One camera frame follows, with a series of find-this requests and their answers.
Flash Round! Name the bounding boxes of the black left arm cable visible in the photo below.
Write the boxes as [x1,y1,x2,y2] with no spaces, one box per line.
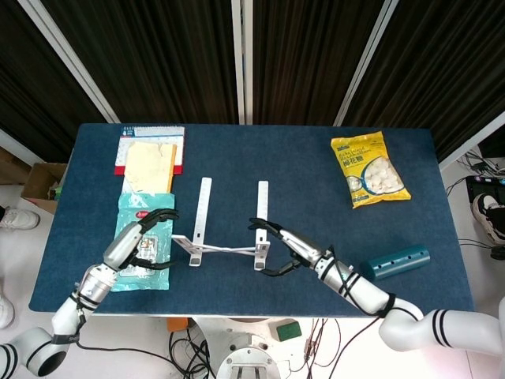
[72,291,170,360]

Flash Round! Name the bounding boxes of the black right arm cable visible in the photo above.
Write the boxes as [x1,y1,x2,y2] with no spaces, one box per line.
[326,245,397,319]

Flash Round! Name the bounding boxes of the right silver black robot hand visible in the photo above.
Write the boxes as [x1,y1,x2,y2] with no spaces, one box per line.
[246,217,331,277]

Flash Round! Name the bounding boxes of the teal cylinder with holes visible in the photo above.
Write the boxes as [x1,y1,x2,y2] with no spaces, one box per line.
[362,243,429,280]

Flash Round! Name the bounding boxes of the red white desk calendar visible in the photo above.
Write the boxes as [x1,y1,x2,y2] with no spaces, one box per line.
[114,125,186,177]

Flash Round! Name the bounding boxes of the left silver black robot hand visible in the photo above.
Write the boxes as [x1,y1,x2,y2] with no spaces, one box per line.
[102,208,181,273]

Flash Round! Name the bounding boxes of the white folding stand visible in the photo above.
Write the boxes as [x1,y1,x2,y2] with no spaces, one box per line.
[171,177,271,272]

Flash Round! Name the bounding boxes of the yellow marshmallow bag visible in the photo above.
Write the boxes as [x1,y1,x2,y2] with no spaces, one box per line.
[330,130,412,209]

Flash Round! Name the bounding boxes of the teal cleaning cloth package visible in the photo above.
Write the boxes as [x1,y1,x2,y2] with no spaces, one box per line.
[109,192,177,292]

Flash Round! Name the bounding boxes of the blue table mat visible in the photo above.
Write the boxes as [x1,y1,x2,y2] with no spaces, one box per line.
[28,123,477,320]

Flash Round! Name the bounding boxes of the open cardboard box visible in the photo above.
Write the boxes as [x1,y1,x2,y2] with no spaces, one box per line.
[21,161,68,215]

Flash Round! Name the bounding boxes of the green block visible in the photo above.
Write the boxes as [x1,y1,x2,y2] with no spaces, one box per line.
[275,321,303,343]

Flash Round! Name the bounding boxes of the black floor cable bundle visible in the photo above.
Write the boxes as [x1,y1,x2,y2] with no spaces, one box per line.
[168,329,217,379]

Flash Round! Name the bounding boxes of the white frame post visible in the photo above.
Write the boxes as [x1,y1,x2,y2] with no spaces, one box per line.
[230,0,254,126]
[333,0,400,127]
[17,0,121,124]

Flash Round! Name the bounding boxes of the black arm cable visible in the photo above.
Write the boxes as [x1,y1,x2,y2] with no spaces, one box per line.
[72,291,170,360]
[326,245,397,319]

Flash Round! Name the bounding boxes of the black pleated curtain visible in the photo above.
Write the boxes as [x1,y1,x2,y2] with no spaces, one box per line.
[0,0,505,163]

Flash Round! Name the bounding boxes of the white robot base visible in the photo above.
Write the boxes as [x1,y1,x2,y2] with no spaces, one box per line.
[193,315,316,379]

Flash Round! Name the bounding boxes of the cream torn paper sheet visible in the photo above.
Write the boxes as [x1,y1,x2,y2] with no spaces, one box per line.
[122,141,175,195]

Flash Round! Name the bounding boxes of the red thin wires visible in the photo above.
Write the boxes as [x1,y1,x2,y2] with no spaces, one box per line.
[302,317,342,370]

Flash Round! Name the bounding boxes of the black white sneaker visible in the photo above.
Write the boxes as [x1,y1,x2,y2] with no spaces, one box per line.
[472,193,505,246]

